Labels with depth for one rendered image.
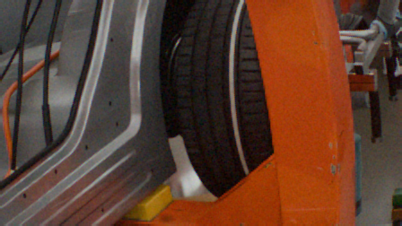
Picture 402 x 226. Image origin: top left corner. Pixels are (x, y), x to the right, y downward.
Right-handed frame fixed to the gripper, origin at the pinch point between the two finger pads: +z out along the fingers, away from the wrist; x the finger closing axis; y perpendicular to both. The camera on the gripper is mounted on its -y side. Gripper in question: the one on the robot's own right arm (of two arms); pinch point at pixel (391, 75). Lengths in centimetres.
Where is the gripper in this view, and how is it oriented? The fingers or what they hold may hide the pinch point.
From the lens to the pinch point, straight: 211.9
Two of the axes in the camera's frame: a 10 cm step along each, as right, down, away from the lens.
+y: -1.9, -9.3, -3.0
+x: 8.8, -0.2, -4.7
